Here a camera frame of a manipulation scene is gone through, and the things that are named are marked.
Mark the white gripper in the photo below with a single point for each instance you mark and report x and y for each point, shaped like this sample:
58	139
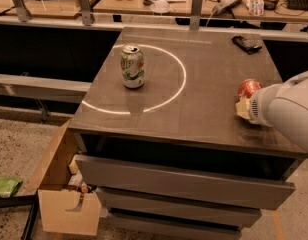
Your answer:
258	108

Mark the red coke can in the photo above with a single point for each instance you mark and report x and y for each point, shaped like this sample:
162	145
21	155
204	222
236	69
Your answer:
248	87

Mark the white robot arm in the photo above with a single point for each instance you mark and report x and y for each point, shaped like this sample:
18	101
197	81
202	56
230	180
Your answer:
282	106

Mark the dark rxbar chocolate wrapper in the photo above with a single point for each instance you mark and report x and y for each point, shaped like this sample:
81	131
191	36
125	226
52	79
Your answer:
246	45

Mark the green white 7up can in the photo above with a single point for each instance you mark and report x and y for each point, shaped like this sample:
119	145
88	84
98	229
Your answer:
132	62

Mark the white patterned packet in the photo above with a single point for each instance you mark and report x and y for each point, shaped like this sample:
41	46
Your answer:
255	7

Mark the white power strip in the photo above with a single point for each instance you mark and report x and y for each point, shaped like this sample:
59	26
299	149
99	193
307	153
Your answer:
221	6

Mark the grey top drawer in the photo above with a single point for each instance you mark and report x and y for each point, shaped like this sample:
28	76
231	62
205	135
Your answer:
187	184

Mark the grey drawer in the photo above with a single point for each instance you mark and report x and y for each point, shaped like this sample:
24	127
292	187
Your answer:
170	228
178	207
187	184

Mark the grey middle drawer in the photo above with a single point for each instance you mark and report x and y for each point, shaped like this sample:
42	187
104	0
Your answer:
178	207

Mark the black mesh cup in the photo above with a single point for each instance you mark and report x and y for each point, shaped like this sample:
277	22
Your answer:
270	4

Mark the white bowl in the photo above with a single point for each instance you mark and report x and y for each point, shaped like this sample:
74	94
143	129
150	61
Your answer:
160	6

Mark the grey bottom drawer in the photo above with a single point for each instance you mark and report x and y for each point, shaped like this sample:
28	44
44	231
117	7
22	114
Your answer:
170	228

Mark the open cardboard box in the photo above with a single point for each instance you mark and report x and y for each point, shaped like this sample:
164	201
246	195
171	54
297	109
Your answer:
62	210

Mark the green snack bag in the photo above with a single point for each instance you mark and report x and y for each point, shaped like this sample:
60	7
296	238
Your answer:
9	186

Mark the right metal bracket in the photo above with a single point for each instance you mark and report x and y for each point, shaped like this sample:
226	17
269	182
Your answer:
195	15

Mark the metal bracket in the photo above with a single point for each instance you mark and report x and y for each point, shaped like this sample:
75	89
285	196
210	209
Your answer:
195	15
86	12
23	13

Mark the middle metal bracket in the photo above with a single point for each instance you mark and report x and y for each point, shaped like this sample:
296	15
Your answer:
86	12

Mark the left metal bracket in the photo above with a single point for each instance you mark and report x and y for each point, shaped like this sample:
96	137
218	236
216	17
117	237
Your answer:
23	13

